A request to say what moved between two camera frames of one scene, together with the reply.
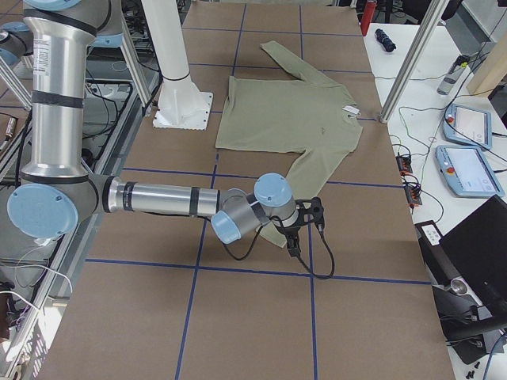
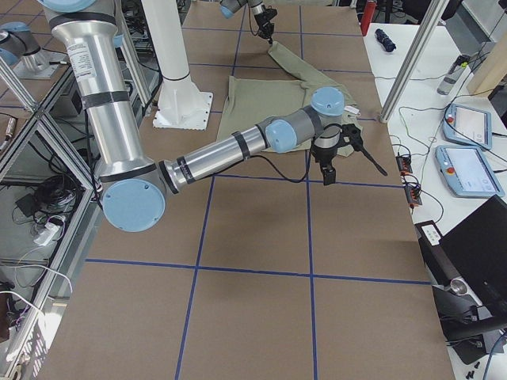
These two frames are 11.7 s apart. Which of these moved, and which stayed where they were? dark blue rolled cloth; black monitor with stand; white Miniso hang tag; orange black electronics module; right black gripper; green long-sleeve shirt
Moved: right black gripper; green long-sleeve shirt
Stayed: dark blue rolled cloth; black monitor with stand; orange black electronics module; white Miniso hang tag
